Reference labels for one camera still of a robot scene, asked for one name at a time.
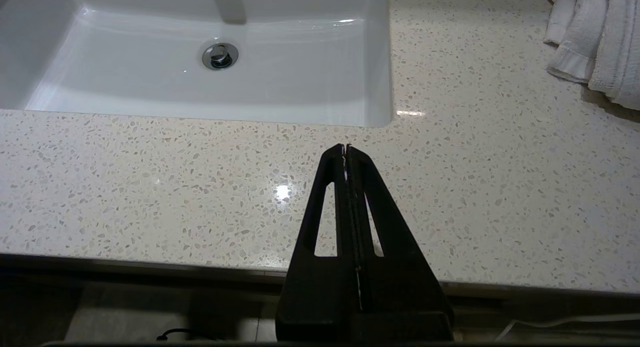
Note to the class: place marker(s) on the white ceramic sink basin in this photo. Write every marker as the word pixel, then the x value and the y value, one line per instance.
pixel 150 87

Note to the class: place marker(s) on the white towel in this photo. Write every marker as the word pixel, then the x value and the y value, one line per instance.
pixel 600 47

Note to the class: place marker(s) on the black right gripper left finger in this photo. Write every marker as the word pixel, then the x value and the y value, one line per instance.
pixel 310 287

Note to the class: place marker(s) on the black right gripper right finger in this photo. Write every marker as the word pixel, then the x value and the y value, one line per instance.
pixel 400 287

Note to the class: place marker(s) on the chrome drain stopper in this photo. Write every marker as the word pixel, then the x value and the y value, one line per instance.
pixel 220 56

